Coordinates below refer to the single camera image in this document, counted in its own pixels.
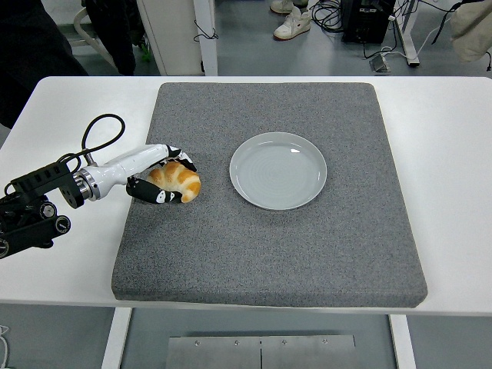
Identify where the white cabinet panel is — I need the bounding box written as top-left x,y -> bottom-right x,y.
136,0 -> 204,76

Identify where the grey round plate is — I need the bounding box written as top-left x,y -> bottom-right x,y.
229,131 -> 328,211

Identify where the grey felt mat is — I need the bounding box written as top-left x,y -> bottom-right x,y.
111,81 -> 429,310

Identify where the black cable bundle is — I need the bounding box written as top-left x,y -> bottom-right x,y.
310,0 -> 347,34

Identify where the white desk leg with cord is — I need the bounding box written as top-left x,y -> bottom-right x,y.
191,0 -> 219,77

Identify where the white desk leg with foot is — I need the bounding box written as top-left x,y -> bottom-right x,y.
394,0 -> 421,69

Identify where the croissant bread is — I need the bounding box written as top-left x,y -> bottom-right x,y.
147,161 -> 202,204

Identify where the thin white cable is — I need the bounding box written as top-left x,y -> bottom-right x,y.
0,325 -> 11,366

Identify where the white table leg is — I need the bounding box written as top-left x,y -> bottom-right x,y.
100,307 -> 133,369
388,314 -> 418,369

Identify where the white chair frame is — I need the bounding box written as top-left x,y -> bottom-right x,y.
72,7 -> 116,68

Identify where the person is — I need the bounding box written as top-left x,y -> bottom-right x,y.
0,0 -> 90,130

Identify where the white sneaker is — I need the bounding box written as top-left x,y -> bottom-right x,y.
273,7 -> 311,41
270,0 -> 295,15

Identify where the grey foot pedal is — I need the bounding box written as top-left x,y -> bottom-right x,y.
368,53 -> 392,73

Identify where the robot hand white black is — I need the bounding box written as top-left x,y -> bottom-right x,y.
91,143 -> 198,206

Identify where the black garment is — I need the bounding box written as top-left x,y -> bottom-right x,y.
82,0 -> 136,76

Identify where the black computer case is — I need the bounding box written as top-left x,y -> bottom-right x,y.
341,0 -> 397,44

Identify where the beige fabric bag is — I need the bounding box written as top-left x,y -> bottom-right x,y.
450,0 -> 492,62

